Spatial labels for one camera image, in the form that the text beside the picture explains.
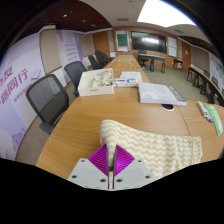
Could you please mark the green framed wall board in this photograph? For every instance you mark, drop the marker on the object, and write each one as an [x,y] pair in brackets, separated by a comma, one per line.
[122,40]

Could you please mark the round dark table grommet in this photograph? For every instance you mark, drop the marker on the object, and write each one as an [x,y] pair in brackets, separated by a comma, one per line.
[167,107]

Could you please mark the beige zigzag striped towel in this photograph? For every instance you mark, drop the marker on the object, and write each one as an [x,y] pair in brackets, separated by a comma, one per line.
[156,150]

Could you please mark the row of black office chairs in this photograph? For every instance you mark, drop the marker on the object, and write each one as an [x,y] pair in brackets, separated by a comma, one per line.
[100,58]

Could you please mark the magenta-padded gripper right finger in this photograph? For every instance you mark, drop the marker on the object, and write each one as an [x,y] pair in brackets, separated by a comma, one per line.
[133,173]

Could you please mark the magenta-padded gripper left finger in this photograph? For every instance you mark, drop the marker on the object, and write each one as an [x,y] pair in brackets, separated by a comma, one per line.
[87,173]

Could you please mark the bright ceiling light panel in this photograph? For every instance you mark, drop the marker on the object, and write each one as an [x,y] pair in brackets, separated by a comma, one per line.
[163,15]

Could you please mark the group of black side chairs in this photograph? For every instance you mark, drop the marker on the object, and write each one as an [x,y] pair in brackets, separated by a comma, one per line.
[208,88]

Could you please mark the purple and white wall banner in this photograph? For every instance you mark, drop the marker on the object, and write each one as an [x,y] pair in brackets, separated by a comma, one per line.
[68,50]

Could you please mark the green booklet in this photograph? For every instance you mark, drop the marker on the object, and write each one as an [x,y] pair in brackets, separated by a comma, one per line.
[215,118]

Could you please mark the long wooden side table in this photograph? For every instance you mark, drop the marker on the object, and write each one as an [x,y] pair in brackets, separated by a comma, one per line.
[203,75]

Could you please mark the white paper sheet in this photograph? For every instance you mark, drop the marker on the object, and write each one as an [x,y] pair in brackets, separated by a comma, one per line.
[133,75]

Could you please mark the pack of coloured markers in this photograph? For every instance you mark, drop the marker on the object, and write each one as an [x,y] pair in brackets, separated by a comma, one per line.
[204,111]

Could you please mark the white wall whiteboard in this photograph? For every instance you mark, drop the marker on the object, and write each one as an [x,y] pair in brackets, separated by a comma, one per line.
[172,46]

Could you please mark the small dark side table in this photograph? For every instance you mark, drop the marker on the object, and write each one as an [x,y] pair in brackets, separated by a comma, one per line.
[178,61]

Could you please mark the large black wall screen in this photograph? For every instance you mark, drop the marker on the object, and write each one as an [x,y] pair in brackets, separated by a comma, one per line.
[148,41]

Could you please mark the brown wooden door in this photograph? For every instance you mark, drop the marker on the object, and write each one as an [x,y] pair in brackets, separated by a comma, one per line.
[101,43]

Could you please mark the colourful wall picture display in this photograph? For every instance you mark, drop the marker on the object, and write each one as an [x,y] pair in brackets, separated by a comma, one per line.
[218,71]

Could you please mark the open white cardboard box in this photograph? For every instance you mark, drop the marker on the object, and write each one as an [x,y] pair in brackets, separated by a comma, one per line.
[95,83]

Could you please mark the large white flat book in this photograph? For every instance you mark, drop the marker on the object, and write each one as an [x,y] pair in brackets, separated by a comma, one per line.
[158,93]

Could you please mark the small white and blue pack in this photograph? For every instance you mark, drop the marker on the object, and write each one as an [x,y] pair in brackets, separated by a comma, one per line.
[125,83]

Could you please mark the dark desk under screen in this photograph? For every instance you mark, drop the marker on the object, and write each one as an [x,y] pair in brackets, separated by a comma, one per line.
[153,58]

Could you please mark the black mesh office chair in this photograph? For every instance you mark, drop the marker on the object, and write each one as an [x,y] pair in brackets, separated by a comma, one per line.
[46,100]
[74,71]

